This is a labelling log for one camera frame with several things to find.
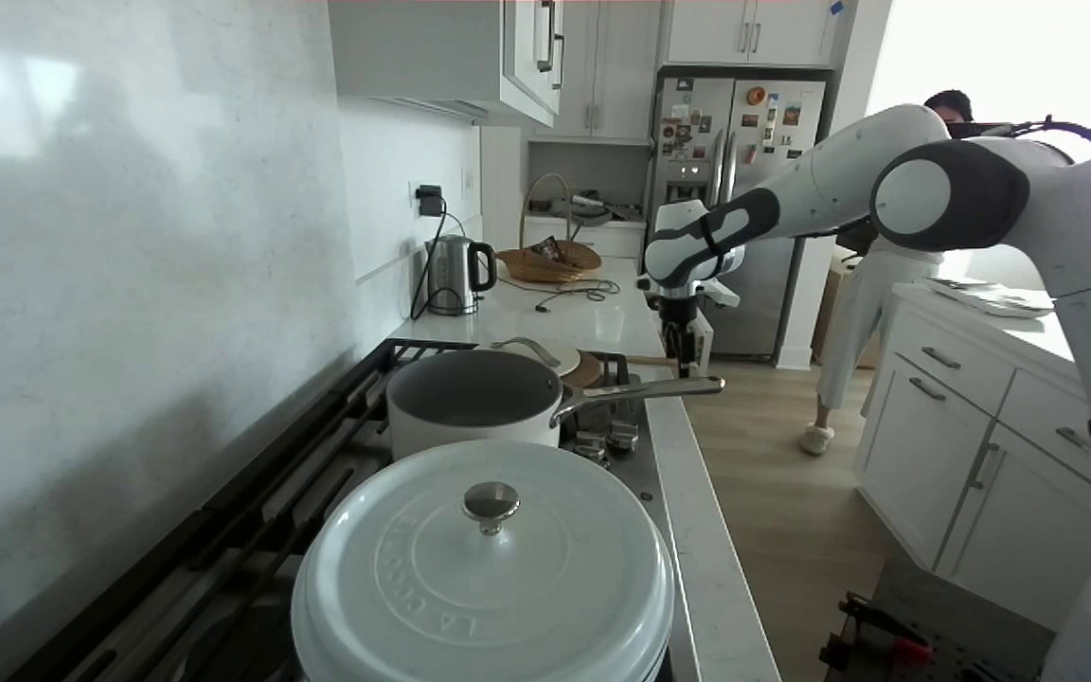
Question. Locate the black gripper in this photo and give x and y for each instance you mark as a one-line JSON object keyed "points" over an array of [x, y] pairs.
{"points": [[679, 317]]}

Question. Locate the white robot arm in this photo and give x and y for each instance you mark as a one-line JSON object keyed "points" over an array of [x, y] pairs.
{"points": [[822, 177]]}

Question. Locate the brown shallow pan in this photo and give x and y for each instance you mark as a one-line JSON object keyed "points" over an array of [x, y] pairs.
{"points": [[590, 374]]}

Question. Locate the brown cardboard box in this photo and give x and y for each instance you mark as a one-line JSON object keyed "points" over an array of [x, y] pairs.
{"points": [[831, 310]]}

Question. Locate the person in white pants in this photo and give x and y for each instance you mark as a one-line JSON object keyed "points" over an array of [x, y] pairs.
{"points": [[870, 317]]}

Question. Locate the steel refrigerator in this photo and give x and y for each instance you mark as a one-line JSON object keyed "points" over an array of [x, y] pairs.
{"points": [[697, 137]]}

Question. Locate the black monitor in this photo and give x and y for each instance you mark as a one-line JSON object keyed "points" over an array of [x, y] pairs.
{"points": [[857, 235]]}

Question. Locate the steel electric kettle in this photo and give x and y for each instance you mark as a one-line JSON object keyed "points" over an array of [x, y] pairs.
{"points": [[453, 276]]}

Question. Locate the white island cabinet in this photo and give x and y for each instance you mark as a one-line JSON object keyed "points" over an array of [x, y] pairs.
{"points": [[927, 469]]}

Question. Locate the white dutch oven lid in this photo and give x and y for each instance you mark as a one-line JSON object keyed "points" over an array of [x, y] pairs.
{"points": [[530, 592]]}

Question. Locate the white paper stack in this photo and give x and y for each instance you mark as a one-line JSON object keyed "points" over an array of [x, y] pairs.
{"points": [[995, 300]]}

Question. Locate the black red clamp tool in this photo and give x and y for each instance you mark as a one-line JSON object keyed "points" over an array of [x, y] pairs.
{"points": [[899, 650]]}

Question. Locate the gray floor mat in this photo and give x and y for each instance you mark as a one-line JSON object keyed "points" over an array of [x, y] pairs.
{"points": [[986, 609]]}

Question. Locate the black gas cooktop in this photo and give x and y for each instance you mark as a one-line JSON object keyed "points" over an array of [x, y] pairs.
{"points": [[254, 504]]}

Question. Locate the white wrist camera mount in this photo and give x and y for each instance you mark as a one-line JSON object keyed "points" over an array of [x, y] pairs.
{"points": [[726, 292]]}

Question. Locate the black wall plug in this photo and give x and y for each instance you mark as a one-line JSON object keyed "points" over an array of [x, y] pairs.
{"points": [[430, 200]]}

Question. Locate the white wall cabinet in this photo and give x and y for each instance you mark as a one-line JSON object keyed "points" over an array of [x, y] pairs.
{"points": [[434, 52], [697, 32]]}

